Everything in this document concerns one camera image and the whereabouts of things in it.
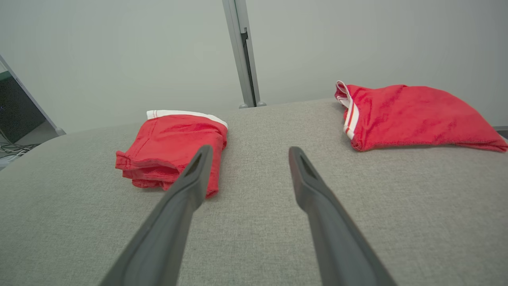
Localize red Bulls jersey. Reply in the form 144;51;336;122
335;81;508;153

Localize dark monitor with grey frame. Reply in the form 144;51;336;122
0;55;67;137

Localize grey partition frame post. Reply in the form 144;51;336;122
235;0;267;107
221;0;257;109

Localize red shorts white waistband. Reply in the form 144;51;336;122
115;110;229;199

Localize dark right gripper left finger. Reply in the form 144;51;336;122
98;145;214;286

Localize dark green panel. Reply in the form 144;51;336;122
0;71;47;144

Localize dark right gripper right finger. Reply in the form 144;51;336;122
289;146;398;286

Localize tangled floor cables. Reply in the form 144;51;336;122
0;133;41;162

